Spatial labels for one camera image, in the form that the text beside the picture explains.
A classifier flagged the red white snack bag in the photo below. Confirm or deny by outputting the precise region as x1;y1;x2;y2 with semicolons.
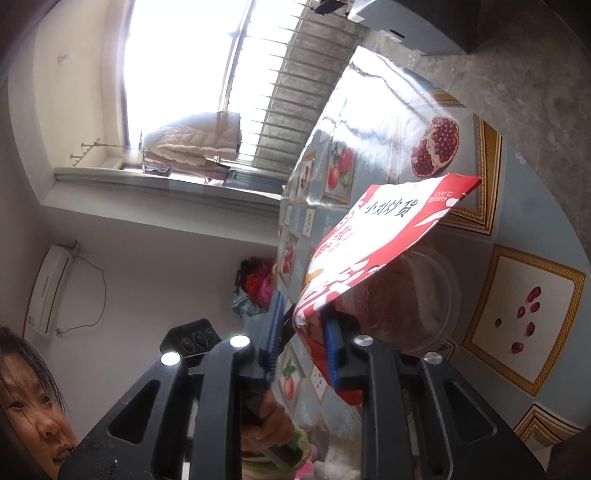
293;173;482;405

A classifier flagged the person left hand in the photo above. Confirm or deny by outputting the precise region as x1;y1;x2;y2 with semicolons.
240;390;294;456

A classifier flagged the red clothes pile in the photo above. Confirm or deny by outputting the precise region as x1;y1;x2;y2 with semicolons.
232;257;273;322

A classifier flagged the clear plastic cup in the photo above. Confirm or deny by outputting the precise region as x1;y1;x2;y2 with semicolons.
335;246;461;356

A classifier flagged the white air conditioner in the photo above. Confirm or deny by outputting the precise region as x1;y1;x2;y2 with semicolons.
26;245;74;340

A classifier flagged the person head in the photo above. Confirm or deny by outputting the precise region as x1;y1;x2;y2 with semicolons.
1;326;78;479

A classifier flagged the quilted beige blanket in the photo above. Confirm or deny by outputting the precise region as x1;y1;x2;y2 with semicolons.
143;111;242;166

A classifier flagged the grey storage cabinet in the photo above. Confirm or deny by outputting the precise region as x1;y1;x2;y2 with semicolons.
349;0;482;55

